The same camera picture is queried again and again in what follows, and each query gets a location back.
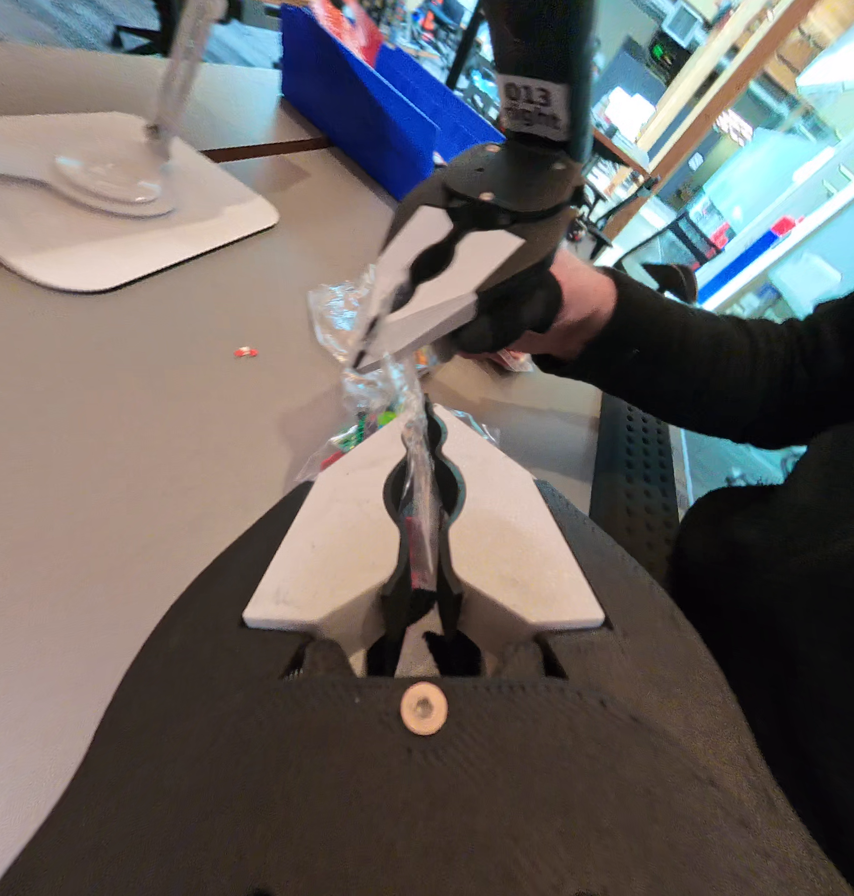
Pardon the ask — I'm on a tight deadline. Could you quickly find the white stand with wooden board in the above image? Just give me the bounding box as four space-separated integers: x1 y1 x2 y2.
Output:
0 0 281 294

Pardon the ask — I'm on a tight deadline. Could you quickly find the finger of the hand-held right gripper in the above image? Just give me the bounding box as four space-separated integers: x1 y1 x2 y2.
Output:
367 205 457 337
357 225 527 372

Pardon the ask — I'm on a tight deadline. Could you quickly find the person's black clothing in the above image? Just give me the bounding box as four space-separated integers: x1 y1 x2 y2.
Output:
668 434 854 896

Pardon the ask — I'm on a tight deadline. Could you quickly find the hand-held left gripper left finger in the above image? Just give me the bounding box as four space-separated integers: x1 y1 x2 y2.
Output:
243 408 429 676

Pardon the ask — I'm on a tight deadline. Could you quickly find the black perforated mat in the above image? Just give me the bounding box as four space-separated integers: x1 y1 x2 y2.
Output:
589 392 681 583

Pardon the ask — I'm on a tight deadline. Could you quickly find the person's right forearm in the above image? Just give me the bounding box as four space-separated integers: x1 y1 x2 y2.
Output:
539 266 854 450

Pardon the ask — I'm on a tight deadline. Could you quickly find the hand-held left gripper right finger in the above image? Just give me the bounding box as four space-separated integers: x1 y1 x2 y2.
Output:
426 404 607 659

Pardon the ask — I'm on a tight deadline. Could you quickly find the person's right hand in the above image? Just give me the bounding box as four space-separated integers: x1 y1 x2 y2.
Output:
461 248 619 366

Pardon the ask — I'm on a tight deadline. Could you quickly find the clear bag of small parts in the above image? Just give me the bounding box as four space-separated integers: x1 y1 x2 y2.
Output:
294 279 501 596

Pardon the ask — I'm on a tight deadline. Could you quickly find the red printed packet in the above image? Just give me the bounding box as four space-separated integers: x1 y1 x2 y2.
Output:
311 0 387 69

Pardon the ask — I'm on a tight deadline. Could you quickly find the blue plastic bin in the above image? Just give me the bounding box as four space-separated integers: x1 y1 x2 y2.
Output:
280 0 507 203

